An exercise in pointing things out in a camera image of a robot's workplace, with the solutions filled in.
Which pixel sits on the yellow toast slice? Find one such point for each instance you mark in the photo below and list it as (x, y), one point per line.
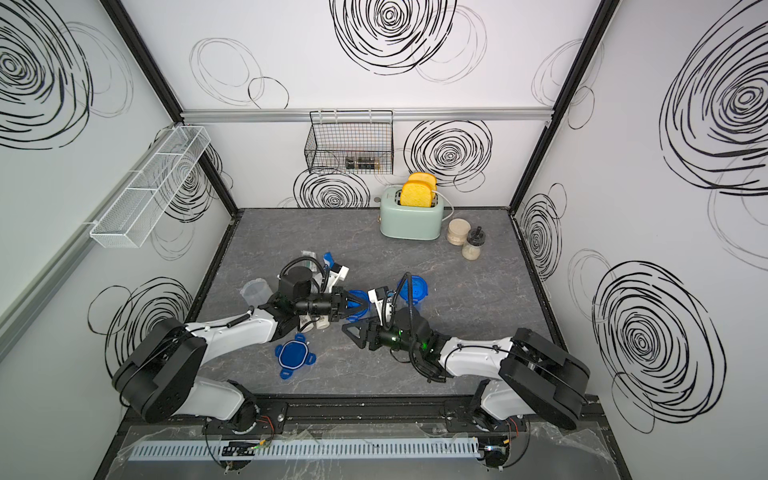
(417, 194)
(423, 177)

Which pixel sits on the back yellow toast slice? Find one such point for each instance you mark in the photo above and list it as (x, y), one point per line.
(423, 177)

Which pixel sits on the blue small toiletry tube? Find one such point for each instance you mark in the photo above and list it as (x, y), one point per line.
(328, 260)

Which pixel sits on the black wire wall basket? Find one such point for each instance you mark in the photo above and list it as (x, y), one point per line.
(351, 141)

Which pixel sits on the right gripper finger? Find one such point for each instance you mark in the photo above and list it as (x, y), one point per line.
(385, 316)
(358, 333)

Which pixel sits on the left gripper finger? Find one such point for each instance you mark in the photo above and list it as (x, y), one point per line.
(357, 316)
(357, 296)

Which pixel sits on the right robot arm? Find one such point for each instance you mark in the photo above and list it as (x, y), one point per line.
(521, 374)

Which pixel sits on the beige round jar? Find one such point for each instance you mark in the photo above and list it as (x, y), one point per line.
(457, 232)

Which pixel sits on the mint green toaster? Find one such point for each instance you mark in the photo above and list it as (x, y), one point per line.
(412, 223)

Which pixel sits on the white slotted cable duct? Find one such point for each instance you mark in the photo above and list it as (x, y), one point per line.
(306, 449)

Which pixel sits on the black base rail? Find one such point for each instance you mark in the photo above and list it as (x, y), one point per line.
(275, 414)

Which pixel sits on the front yellow toast slice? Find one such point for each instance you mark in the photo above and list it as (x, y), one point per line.
(417, 194)

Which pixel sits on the black-cap glass bottle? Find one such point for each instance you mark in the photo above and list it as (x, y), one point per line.
(472, 248)

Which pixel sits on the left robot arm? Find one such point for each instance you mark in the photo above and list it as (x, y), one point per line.
(160, 378)

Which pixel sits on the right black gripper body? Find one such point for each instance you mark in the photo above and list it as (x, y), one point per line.
(393, 338)

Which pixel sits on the white mesh wall shelf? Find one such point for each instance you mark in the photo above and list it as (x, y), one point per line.
(168, 183)

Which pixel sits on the blue-lid clear container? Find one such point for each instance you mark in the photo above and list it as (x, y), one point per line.
(414, 290)
(356, 306)
(256, 292)

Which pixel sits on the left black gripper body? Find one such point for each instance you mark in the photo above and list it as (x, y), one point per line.
(335, 304)

